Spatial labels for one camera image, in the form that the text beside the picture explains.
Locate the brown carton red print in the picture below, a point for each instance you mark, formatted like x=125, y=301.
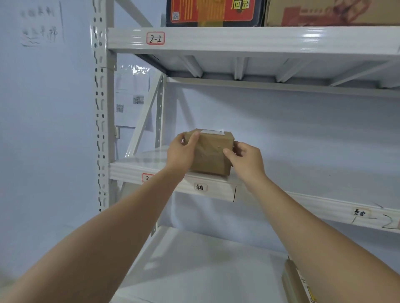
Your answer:
x=328, y=12

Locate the person's left hand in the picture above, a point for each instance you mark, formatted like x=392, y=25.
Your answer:
x=179, y=153

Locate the brown box yellow red label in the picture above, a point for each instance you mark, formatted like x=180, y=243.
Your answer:
x=292, y=281

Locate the red black printed carton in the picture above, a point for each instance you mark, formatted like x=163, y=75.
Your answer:
x=212, y=11

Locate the brown box white label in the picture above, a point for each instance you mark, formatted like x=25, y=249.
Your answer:
x=212, y=153

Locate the person's left forearm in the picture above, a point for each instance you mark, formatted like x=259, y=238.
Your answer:
x=93, y=249

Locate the papers in plastic sleeve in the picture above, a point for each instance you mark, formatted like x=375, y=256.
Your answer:
x=131, y=93

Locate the person's right forearm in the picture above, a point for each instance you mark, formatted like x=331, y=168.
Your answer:
x=312, y=243

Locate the white perforated rack post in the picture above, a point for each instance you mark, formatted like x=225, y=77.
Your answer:
x=160, y=118
x=103, y=125

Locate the person's right hand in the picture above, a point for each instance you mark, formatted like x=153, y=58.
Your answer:
x=248, y=165

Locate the white rack side brace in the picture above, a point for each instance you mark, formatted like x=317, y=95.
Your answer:
x=143, y=118

